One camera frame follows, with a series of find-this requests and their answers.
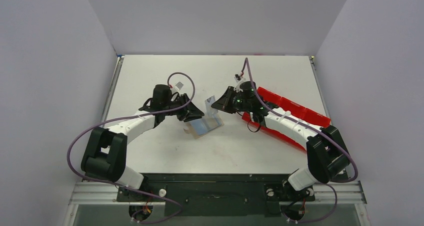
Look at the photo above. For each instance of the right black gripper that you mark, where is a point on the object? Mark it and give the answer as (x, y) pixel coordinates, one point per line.
(232, 100)

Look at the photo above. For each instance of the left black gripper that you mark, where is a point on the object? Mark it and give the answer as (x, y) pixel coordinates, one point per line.
(189, 113)

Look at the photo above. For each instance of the light blue credit card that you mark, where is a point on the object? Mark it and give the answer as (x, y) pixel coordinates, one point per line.
(210, 111)

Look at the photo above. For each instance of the beige leather card holder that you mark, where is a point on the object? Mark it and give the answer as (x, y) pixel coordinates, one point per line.
(201, 127)

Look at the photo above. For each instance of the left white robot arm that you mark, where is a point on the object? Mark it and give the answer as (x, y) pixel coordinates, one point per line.
(106, 152)

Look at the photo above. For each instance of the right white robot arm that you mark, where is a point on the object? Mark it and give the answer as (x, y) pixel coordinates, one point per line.
(326, 152)

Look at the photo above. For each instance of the red plastic bin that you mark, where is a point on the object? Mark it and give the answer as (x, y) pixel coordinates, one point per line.
(292, 122)

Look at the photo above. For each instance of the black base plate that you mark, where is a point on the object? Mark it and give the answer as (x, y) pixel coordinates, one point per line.
(219, 194)

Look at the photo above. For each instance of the aluminium frame rail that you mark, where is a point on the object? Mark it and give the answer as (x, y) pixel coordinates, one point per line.
(235, 148)

